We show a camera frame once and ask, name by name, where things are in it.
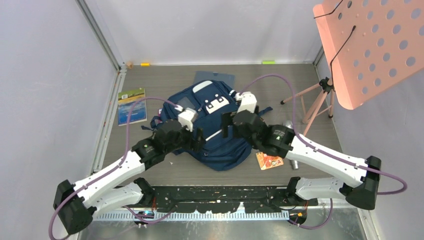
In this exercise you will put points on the blue green landscape book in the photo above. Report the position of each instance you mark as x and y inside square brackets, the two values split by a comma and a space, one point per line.
[128, 102]

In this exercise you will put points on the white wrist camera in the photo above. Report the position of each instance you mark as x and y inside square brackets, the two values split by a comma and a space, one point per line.
[247, 102]
[186, 117]

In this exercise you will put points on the small wooden cube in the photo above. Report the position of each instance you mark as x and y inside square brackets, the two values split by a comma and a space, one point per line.
[129, 64]

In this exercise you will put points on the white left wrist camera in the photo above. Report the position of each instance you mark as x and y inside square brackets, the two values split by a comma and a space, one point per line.
[186, 117]

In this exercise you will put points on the aluminium frame rail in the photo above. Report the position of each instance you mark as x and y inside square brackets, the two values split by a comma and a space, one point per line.
[90, 18]

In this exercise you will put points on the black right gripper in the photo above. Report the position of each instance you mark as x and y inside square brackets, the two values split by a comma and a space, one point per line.
[226, 121]

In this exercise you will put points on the dark blue notebook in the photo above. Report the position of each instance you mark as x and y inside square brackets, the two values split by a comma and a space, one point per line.
[229, 79]

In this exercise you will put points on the green tape piece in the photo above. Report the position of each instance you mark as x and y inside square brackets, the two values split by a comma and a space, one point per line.
[268, 62]

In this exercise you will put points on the navy blue backpack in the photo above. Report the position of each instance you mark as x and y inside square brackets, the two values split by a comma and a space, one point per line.
[210, 99]

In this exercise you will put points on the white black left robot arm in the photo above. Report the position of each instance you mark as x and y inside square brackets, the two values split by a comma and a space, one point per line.
[76, 204]

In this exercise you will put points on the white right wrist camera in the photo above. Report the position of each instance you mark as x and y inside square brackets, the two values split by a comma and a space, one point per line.
[247, 102]

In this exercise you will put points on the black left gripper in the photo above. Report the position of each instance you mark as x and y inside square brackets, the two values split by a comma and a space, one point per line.
[199, 141]

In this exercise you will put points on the orange spiral notepad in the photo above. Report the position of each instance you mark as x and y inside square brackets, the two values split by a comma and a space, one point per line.
[268, 162]

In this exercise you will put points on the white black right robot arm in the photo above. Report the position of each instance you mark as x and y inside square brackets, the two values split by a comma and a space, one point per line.
[353, 179]

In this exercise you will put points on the silver metal cylinder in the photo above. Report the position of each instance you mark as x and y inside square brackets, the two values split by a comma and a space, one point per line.
[294, 164]

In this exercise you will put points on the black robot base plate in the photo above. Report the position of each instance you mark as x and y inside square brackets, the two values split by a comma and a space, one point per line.
[221, 199]

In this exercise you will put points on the pink perforated stand board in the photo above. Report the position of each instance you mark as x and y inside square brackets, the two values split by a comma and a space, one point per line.
[370, 45]

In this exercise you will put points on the yellow tape piece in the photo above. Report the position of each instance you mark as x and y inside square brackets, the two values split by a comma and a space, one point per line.
[145, 64]

